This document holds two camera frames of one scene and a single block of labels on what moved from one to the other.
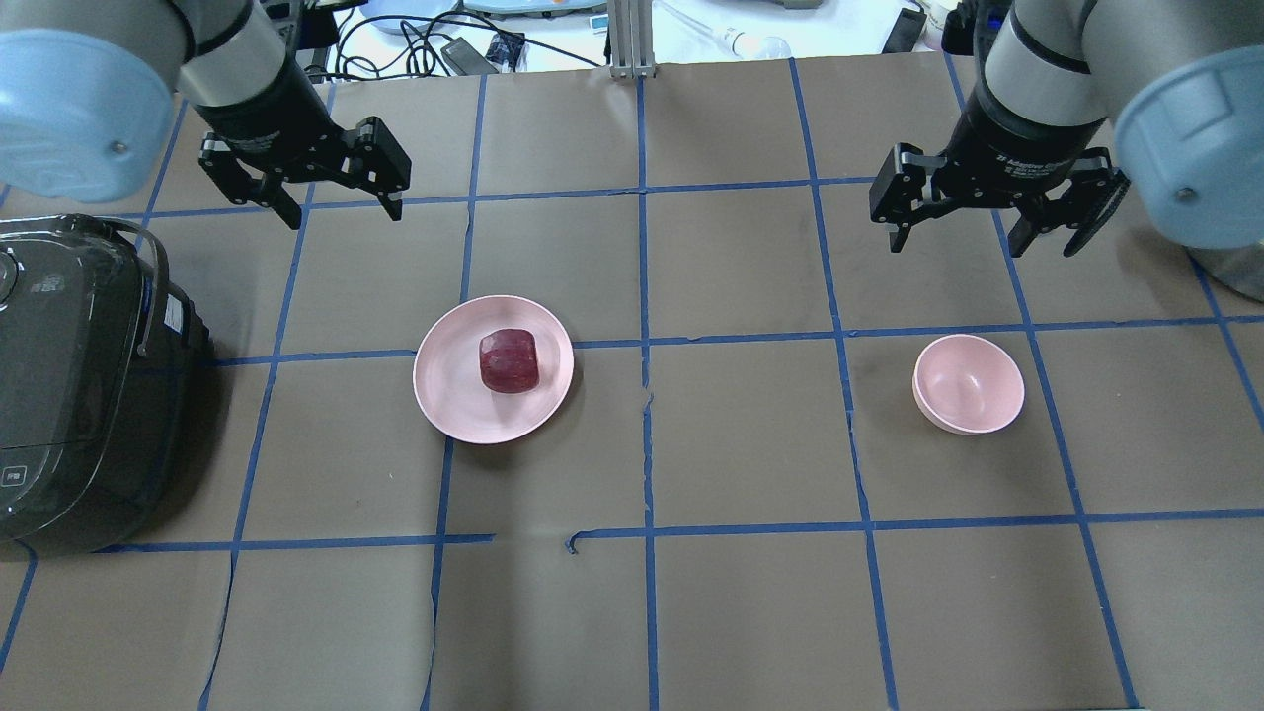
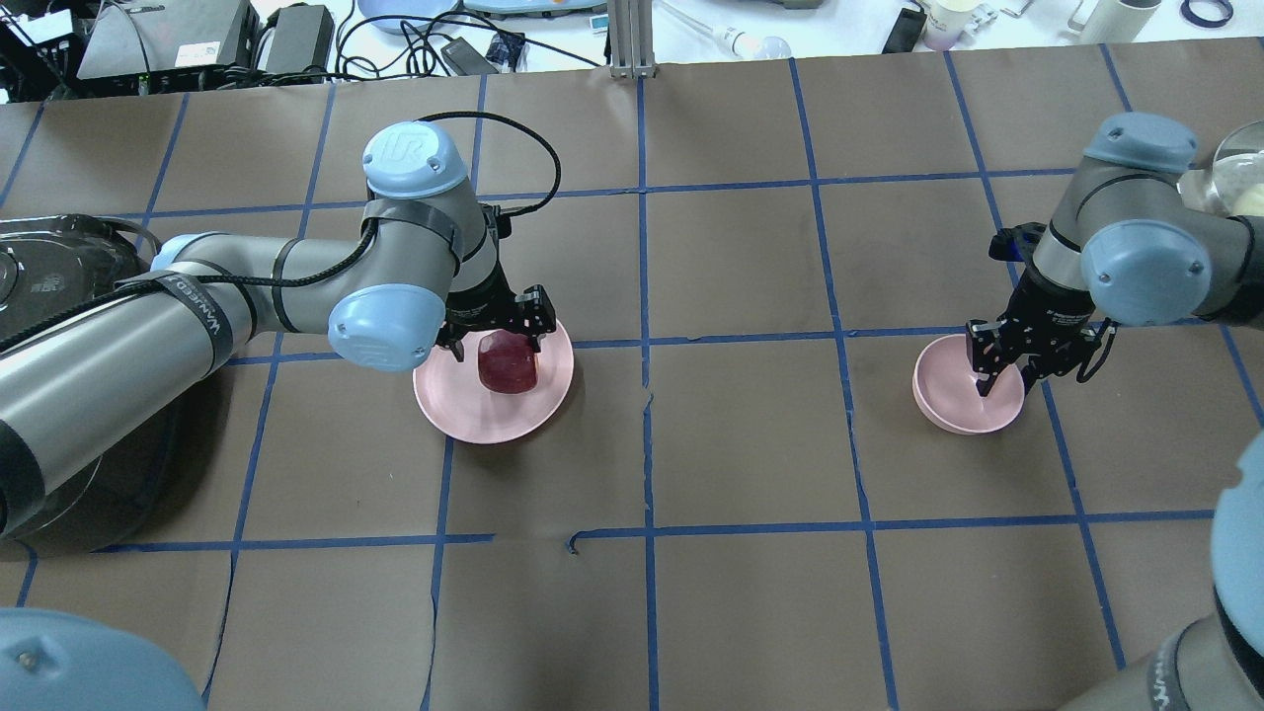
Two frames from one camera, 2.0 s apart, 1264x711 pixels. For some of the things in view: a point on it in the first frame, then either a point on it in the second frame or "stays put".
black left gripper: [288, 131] -> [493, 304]
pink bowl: [968, 385] stays put
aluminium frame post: [631, 39] stays put
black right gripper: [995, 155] -> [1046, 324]
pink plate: [448, 379] stays put
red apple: [509, 360] stays put
